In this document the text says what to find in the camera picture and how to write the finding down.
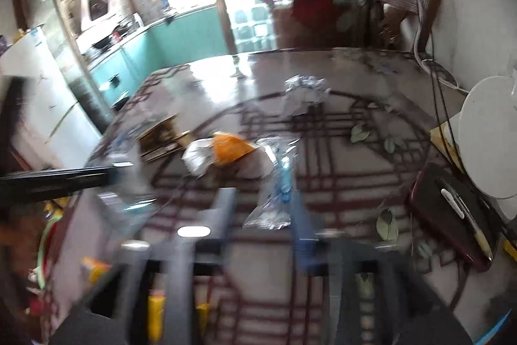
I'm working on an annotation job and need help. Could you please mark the black cable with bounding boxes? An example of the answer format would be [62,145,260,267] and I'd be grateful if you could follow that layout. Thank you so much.
[428,70,465,172]

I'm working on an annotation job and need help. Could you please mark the dark red notebook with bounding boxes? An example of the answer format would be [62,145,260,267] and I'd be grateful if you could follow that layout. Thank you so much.
[409,163,503,273]

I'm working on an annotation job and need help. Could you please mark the white refrigerator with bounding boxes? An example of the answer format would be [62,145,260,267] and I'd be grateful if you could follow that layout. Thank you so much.
[0,26,101,170]

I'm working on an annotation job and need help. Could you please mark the teal base kitchen cabinets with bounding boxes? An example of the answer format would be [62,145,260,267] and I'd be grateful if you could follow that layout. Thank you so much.
[89,3,229,107]

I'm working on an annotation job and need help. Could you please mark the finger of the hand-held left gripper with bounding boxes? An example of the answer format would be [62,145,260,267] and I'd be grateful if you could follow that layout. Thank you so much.
[0,165,134,204]

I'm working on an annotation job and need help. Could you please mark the blue white plastic wrapper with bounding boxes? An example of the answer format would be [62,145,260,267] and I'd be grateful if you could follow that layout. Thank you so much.
[242,135,301,230]

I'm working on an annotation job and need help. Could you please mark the crumpled silver white tissue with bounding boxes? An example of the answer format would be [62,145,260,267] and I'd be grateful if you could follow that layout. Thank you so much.
[283,75,330,115]

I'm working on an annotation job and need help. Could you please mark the yellow white packet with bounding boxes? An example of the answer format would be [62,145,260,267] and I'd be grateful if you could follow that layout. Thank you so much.
[147,290,166,343]

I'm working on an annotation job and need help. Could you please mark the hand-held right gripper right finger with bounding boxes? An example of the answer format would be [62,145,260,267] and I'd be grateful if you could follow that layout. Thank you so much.
[289,191,473,345]

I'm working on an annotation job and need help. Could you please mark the orange white wrapper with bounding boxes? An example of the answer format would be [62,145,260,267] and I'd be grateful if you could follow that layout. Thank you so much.
[183,132,259,178]

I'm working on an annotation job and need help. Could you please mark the yellow envelope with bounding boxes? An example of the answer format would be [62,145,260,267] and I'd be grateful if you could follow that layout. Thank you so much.
[429,121,465,172]

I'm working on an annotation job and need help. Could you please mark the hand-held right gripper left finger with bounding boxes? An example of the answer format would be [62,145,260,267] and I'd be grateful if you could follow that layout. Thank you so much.
[52,187,239,345]

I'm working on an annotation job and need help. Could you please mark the white pen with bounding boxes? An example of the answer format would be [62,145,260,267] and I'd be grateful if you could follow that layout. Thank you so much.
[440,187,493,261]

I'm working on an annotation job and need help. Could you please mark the yellow drink carton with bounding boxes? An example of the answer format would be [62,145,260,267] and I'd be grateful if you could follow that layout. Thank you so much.
[79,256,114,285]

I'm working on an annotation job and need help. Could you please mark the dark cigarette box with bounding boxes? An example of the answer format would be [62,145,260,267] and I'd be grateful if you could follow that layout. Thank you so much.
[137,114,192,162]

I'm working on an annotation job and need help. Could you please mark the red green plastic basin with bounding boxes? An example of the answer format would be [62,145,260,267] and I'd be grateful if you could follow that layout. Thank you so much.
[34,208,67,291]

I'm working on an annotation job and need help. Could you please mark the dark wooden chair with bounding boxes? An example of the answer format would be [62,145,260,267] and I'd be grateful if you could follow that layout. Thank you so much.
[355,0,441,55]

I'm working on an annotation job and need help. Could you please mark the white cable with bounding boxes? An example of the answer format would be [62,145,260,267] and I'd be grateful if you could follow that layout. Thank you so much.
[400,0,471,93]

